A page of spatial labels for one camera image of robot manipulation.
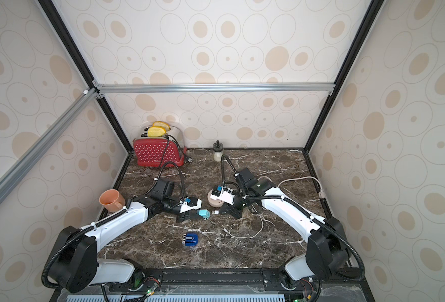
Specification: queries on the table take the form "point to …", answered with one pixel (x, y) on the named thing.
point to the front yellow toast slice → (156, 131)
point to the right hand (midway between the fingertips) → (221, 213)
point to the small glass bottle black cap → (217, 148)
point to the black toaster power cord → (187, 158)
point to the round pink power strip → (215, 203)
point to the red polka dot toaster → (154, 151)
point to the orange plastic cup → (112, 200)
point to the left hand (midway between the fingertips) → (203, 210)
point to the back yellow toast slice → (161, 124)
